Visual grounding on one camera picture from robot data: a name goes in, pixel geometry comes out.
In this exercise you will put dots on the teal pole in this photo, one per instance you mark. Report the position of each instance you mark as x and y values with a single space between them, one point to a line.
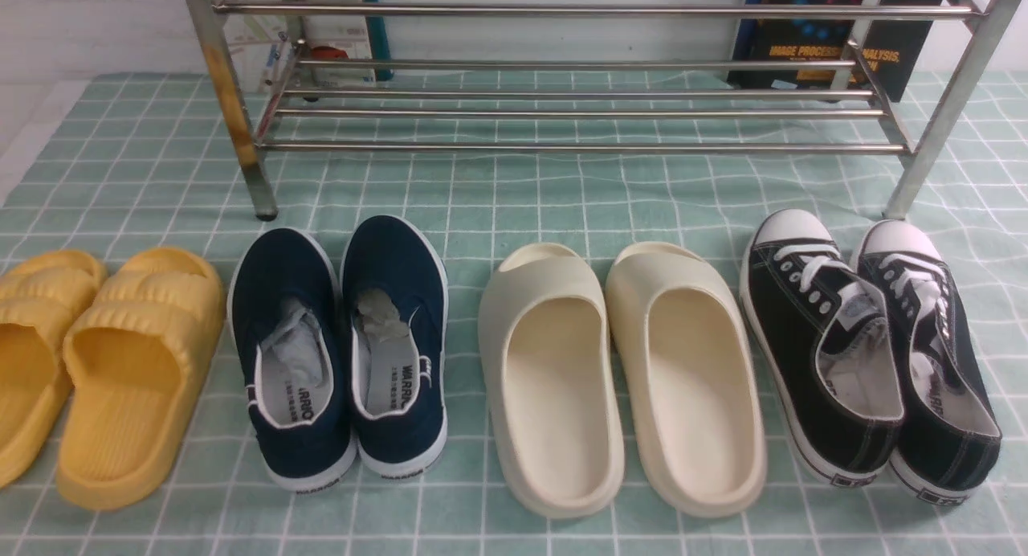
379 44

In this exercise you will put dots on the left yellow slipper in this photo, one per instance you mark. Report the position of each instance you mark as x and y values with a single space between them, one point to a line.
40 300

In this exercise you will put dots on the left cream slipper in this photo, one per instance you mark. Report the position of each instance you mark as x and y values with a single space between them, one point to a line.
544 349

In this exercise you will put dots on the white box with red print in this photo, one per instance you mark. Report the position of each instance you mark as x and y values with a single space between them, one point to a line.
260 44

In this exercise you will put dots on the cream slipper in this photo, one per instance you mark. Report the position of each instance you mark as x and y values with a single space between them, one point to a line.
544 349
692 387

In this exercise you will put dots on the right navy slip-on shoe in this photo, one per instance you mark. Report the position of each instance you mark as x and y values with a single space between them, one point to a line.
394 315

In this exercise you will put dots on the metal shoe rack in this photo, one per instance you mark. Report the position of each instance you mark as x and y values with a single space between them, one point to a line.
308 86

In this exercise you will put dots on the yellow slipper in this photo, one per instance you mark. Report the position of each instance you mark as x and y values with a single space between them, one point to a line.
40 300
138 358

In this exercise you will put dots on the black image processing book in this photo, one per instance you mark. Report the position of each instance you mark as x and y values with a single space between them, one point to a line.
891 48

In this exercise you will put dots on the left navy slip-on shoe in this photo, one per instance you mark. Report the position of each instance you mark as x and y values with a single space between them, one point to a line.
282 309

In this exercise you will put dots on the black canvas sneaker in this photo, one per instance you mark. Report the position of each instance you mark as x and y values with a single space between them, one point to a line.
824 333
950 438

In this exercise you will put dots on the right cream slipper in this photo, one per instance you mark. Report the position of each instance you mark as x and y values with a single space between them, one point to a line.
692 387

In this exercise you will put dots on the right yellow slipper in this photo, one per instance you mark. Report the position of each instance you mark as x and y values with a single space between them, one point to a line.
138 358

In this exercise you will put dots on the navy slip-on shoe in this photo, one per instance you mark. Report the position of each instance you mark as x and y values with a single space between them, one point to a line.
282 309
394 315

